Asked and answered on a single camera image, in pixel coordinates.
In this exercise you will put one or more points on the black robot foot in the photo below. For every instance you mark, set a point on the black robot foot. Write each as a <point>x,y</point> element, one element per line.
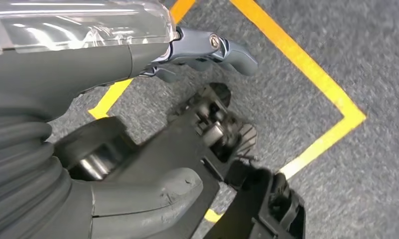
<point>172,148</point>

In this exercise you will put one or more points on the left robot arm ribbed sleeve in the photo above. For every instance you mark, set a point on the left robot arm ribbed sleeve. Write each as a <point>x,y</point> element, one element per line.
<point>21,171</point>

